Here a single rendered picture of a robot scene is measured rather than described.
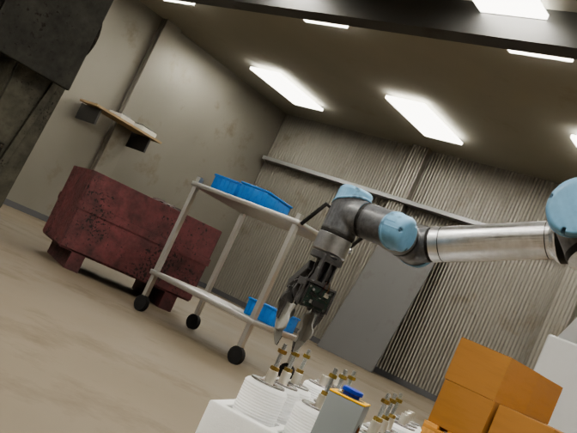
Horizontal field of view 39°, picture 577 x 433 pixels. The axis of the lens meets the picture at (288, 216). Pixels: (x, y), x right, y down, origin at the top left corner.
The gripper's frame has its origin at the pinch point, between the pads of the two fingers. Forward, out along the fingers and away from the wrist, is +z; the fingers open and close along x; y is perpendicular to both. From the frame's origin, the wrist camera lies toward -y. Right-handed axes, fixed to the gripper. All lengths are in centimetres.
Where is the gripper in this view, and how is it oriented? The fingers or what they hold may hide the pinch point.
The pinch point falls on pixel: (285, 341)
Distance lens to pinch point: 171.2
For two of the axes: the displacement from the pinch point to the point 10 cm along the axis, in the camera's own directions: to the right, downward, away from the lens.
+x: 8.8, 4.2, 2.1
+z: -4.2, 9.1, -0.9
